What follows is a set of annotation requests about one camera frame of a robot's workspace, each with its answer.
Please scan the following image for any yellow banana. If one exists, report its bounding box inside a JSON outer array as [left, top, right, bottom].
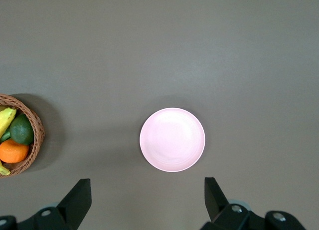
[[0, 107, 17, 176]]

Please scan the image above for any brown wicker basket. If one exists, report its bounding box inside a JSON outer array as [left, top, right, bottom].
[[0, 93, 45, 179]]

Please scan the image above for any green avocado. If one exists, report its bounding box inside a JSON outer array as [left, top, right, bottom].
[[9, 113, 34, 146]]

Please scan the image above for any pink round plate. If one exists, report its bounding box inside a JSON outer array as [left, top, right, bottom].
[[139, 107, 206, 173]]

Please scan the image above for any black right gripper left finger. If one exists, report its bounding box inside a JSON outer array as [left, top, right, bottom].
[[0, 179, 92, 230]]

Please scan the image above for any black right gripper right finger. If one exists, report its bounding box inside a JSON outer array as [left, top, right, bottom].
[[203, 177, 308, 230]]

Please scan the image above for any orange mandarin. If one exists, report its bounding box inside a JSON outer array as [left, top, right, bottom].
[[0, 138, 30, 164]]

